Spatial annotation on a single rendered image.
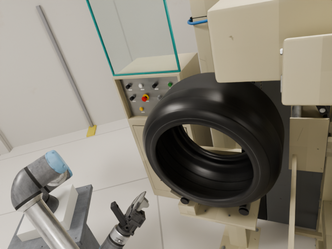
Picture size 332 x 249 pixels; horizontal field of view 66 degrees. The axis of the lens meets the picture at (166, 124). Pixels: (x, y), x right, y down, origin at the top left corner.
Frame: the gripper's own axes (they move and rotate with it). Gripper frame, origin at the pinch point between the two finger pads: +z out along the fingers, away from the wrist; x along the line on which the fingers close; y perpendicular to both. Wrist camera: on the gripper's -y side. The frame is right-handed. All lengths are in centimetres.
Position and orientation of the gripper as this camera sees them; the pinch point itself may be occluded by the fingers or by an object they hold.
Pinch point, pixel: (143, 192)
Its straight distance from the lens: 125.2
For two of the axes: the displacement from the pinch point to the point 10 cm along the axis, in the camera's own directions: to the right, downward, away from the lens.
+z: 5.6, -8.3, -0.4
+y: 8.2, 5.4, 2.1
